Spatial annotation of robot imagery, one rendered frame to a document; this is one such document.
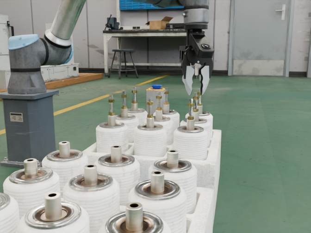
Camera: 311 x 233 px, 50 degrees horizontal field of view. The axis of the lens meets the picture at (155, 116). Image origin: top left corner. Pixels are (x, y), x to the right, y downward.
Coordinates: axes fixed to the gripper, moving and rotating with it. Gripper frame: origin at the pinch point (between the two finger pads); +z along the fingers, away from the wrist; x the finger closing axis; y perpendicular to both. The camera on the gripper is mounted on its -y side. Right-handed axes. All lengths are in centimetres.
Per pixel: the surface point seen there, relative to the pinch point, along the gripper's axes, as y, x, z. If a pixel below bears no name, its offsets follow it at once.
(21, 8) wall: 642, 139, -91
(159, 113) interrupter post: 4.8, 10.5, 7.3
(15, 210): -48, 46, 10
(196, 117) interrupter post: -0.4, -0.1, 8.3
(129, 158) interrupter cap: -31.7, 26.0, 9.3
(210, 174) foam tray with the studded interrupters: -19.7, 2.7, 19.4
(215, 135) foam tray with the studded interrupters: 7.7, -10.1, 16.7
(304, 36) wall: 393, -328, -31
